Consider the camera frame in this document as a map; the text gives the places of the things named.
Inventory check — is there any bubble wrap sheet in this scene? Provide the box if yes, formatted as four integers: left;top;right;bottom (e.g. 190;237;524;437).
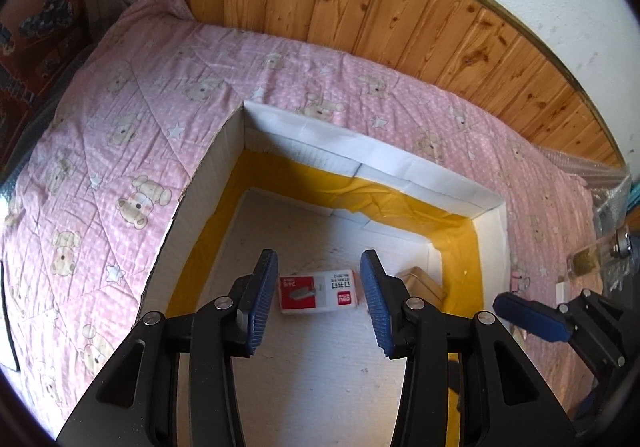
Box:
545;147;640;238

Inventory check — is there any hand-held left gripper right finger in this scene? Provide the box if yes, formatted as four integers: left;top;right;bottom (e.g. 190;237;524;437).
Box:
360;249;583;447

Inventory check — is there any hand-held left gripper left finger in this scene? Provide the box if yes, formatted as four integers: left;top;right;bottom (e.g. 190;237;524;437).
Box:
56;248;279;447

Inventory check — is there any glass bottle with metal cap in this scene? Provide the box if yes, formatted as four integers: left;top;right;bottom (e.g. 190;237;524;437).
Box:
570;227;633;280

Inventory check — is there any cardboard box with yellow liner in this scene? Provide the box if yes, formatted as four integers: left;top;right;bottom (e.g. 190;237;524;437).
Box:
140;99;511;447

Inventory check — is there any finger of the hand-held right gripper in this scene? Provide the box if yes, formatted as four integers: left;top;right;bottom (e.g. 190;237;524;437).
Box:
492;291;628;370

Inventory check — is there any red and white staples box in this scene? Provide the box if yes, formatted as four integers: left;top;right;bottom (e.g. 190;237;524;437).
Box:
276;270;360;315

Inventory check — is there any small tan box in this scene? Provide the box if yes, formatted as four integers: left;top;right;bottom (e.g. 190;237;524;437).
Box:
397;267;447;310

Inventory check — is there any wooden headboard panel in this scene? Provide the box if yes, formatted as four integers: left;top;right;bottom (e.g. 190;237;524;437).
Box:
112;0;623;168

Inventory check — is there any pink bear print blanket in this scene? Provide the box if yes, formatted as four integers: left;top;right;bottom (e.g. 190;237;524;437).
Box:
0;0;608;428

